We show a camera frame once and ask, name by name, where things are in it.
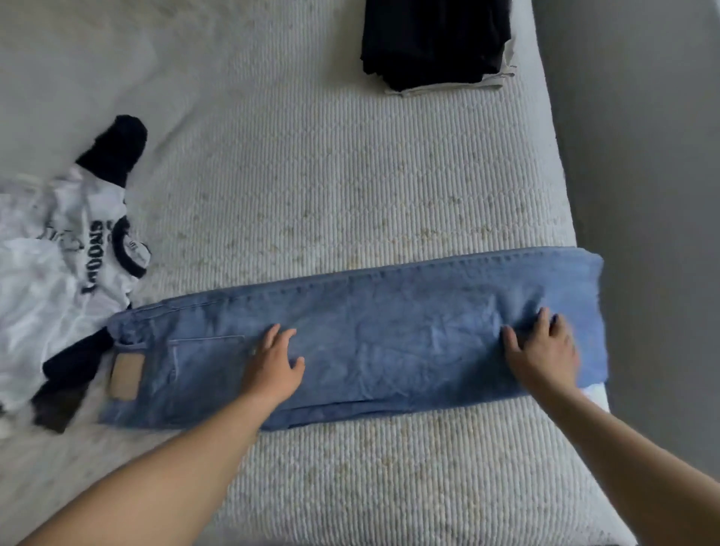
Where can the person's left hand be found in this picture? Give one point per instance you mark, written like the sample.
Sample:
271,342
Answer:
273,377

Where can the person's right hand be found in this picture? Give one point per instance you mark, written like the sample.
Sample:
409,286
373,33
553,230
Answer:
548,360

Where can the person's right middle finger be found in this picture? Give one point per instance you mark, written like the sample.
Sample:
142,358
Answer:
559,327

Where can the person's right thumb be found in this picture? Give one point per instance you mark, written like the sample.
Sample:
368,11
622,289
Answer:
511,342

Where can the person's left thumb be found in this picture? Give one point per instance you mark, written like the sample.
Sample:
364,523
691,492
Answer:
298,368

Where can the person's left middle finger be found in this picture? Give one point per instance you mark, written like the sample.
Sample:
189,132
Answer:
271,336

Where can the light blue denim jeans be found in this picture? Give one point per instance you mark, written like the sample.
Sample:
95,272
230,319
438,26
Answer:
388,332

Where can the person's right forearm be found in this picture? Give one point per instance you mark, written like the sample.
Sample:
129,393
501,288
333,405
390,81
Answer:
630,467

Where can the person's left forearm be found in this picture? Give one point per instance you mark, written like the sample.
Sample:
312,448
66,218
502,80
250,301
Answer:
169,478

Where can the bed with white textured cover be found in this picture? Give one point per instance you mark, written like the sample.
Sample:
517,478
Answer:
337,185

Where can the white t-shirt with black sleeves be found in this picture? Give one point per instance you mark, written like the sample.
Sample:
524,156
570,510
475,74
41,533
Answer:
50,281

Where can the folded black garment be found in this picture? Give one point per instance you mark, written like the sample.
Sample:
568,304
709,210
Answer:
433,39

